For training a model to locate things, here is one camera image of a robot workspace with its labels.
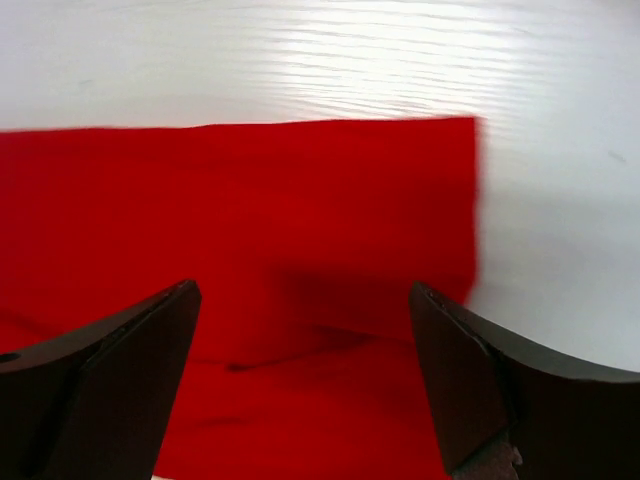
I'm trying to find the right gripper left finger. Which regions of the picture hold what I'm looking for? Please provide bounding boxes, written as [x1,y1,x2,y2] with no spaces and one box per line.
[1,280,201,480]

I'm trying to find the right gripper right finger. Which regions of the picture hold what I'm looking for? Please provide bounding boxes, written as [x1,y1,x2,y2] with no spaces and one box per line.
[409,283,639,480]

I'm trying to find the red t shirt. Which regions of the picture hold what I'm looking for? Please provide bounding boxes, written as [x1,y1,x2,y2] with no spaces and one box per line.
[1,117,478,479]

